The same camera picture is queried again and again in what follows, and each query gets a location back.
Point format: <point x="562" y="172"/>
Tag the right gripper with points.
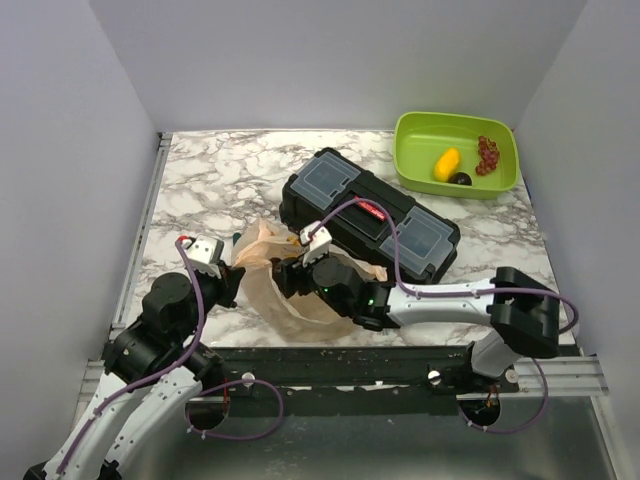
<point x="291" y="270"/>

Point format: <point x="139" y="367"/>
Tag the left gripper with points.
<point x="228" y="283"/>

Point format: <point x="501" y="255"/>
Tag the translucent orange plastic bag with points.
<point x="300" y="318"/>

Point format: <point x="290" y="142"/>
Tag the yellow fake lemon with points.
<point x="447" y="165"/>

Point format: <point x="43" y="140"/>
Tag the dark purple fake plum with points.
<point x="460" y="178"/>

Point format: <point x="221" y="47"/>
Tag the red fake grapes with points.
<point x="489" y="155"/>

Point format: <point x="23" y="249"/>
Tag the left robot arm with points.
<point x="151" y="370"/>

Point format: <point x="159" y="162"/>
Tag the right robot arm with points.
<point x="521" y="315"/>

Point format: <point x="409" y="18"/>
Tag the black plastic toolbox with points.
<point x="384" y="220"/>

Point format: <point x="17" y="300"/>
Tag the green plastic basin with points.
<point x="420" y="138"/>

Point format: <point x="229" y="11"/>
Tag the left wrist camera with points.
<point x="203" y="253"/>

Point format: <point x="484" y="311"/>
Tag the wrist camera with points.
<point x="317" y="240"/>
<point x="203" y="253"/>

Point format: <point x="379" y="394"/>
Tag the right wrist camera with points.
<point x="317" y="240"/>

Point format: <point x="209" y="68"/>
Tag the black front mounting rail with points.
<point x="260" y="382"/>

